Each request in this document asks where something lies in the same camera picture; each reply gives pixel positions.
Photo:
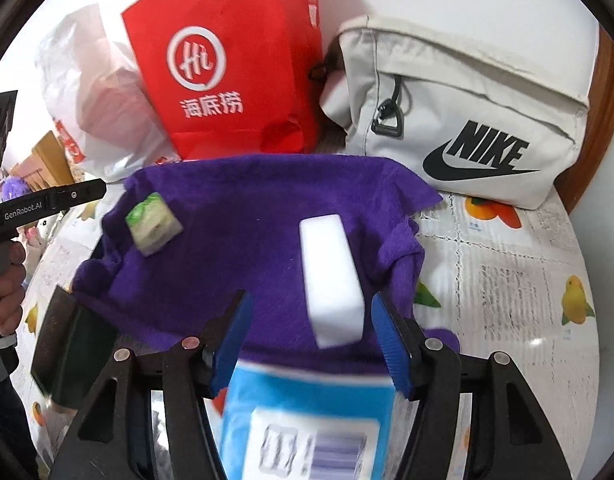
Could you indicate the person's left hand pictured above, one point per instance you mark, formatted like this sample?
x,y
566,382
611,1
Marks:
x,y
12,292

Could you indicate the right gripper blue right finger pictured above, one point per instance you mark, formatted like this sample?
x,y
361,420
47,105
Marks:
x,y
399,347

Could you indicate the blue tissue box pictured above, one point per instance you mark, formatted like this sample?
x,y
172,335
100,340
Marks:
x,y
280,423

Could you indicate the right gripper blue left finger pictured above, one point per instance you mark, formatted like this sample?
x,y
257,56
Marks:
x,y
223,338

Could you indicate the white sponge block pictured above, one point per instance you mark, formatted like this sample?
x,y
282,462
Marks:
x,y
334,298

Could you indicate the purple towel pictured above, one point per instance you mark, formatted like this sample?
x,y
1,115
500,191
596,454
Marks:
x,y
240,218

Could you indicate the green tissue pack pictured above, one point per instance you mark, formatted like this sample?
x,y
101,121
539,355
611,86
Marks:
x,y
152,225

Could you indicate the grey Nike waist bag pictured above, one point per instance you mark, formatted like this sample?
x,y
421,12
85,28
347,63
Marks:
x,y
467,118

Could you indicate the fruit pattern tablecloth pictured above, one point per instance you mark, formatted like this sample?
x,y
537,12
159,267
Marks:
x,y
493,280

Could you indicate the wooden bed headboard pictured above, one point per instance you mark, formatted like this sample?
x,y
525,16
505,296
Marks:
x,y
46,167

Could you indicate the purple plush toy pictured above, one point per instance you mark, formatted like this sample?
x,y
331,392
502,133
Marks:
x,y
14,187

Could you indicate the red Haidilao paper bag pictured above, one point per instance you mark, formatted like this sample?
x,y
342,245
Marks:
x,y
230,77

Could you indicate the white Miniso plastic bag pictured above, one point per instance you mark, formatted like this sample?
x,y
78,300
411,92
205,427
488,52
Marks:
x,y
95,96

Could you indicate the brown wooden door frame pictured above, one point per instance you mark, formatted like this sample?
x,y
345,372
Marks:
x,y
572,183

